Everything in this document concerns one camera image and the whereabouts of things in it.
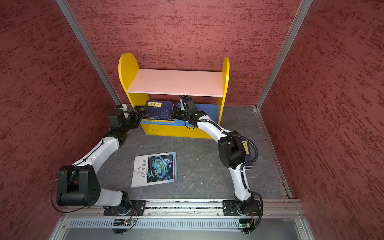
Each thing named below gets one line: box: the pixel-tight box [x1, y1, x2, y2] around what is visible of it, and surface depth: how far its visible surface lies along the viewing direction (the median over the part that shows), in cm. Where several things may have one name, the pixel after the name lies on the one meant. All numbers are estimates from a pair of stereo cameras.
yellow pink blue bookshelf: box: [118, 52, 231, 140], surface depth 78 cm
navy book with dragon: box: [143, 100, 174, 120], surface depth 96 cm
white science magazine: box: [131, 151, 178, 188], surface depth 89 cm
